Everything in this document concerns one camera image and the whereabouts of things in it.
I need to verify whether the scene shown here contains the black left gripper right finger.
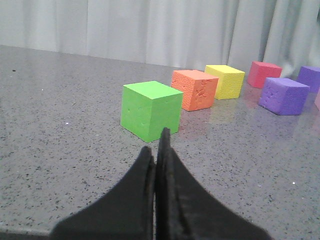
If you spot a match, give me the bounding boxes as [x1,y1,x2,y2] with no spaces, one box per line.
[155,127,272,240]

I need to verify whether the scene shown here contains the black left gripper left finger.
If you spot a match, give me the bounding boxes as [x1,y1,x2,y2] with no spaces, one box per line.
[50,146,156,240]

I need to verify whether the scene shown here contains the green foam cube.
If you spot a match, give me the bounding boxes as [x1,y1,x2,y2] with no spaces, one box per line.
[120,81,183,143]

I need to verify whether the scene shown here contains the dented orange foam cube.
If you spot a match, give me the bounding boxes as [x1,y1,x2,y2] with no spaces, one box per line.
[171,70,219,112]

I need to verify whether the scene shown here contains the yellow foam cube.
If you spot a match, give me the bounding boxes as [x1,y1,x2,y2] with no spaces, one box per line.
[204,65,245,100]

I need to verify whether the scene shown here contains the purple foam cube near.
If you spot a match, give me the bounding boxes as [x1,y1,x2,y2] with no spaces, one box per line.
[258,77,310,116]

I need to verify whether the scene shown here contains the purple foam cube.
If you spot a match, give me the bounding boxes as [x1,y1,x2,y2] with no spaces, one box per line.
[296,66,320,93]
[258,77,310,116]

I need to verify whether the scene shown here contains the dark red foam cube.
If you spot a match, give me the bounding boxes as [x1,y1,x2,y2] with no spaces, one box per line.
[247,61,282,89]

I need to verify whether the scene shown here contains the pink foam cube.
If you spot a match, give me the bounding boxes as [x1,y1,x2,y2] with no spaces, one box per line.
[314,90,320,111]

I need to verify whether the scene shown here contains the grey curtain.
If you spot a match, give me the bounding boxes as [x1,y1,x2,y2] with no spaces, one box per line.
[0,0,320,76]

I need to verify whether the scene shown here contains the purple foam cube far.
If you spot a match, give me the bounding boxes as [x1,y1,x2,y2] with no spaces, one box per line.
[296,66,320,93]

